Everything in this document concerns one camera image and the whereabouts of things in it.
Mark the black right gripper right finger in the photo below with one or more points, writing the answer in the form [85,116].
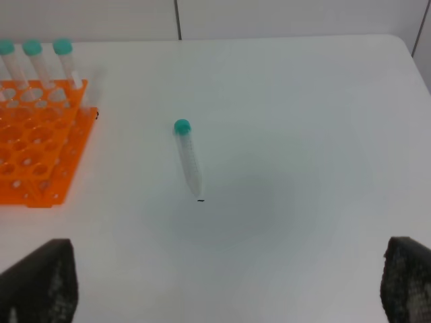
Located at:
[405,285]

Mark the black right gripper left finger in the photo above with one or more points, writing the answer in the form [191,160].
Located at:
[41,287]

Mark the teal-capped clear test tube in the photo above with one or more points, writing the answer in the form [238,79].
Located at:
[190,164]

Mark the orange test tube rack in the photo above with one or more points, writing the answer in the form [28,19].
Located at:
[43,136]

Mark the teal-capped tube rightmost back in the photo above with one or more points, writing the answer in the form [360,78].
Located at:
[63,48]

